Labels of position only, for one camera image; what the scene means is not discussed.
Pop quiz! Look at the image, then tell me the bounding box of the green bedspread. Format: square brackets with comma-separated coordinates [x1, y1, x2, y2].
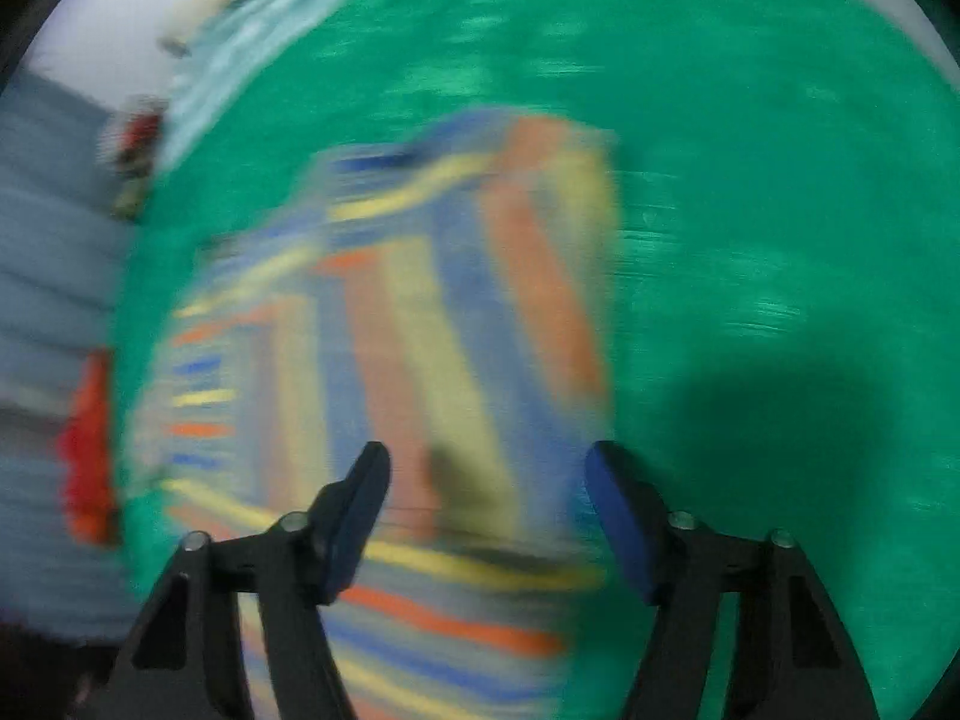
[114, 0, 958, 718]

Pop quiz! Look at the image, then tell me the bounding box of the clothes heap on chair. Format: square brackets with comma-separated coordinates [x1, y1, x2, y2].
[98, 94, 166, 221]

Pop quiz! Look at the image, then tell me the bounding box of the striped garment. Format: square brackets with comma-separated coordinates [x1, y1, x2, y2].
[122, 107, 615, 718]

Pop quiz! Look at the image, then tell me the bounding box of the blue grey curtain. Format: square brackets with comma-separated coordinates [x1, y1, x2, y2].
[2, 71, 137, 642]

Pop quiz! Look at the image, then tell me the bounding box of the checkered teal bed sheet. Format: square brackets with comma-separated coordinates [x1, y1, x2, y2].
[158, 0, 347, 172]

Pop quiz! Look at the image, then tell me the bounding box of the orange red clothes pile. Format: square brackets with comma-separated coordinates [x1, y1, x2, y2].
[57, 348, 121, 548]

